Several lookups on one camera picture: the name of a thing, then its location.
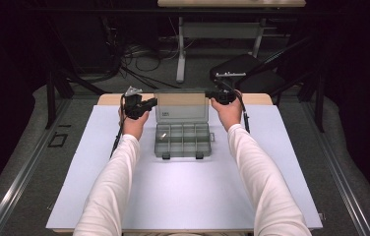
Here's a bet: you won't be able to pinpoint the tangle of floor cables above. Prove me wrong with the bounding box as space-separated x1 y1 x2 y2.
105 19 191 94

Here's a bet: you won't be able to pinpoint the wooden table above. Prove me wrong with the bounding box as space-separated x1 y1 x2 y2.
52 92 320 235

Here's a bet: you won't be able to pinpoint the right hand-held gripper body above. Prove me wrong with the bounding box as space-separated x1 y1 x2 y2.
214 71 247 106

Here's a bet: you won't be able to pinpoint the person's left hand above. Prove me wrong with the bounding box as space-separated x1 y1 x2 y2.
117 109 151 142

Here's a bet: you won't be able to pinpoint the right hand-held gripper black cable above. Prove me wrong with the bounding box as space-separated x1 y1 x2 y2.
236 90 252 135

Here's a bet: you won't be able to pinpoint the black metal stand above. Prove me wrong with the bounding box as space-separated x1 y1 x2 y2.
297 62 327 134
43 62 110 131

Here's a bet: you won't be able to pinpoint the hand-held gripper black cable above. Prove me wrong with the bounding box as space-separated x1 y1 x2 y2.
108 93 127 159
236 90 252 135

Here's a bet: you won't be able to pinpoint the person's right hand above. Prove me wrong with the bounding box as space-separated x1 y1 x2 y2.
210 97 243 133

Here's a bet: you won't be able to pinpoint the grey transparent organizer box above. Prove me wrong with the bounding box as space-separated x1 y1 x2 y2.
153 88 216 161

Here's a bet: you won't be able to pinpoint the white metal frame desk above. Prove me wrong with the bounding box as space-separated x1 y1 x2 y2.
156 0 307 84

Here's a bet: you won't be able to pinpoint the left hand-held gripper black cable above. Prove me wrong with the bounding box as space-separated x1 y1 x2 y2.
108 93 127 159

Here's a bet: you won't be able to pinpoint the black folding chair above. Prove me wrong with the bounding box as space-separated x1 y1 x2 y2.
210 35 313 98

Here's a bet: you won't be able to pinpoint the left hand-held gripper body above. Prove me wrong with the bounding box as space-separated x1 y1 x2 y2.
122 86 151 121

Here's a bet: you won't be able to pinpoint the metal floor rail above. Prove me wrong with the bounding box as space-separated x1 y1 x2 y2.
299 97 370 236
0 97 73 236

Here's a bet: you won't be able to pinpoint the white table cover sheet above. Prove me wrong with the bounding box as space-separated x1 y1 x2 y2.
45 104 324 230

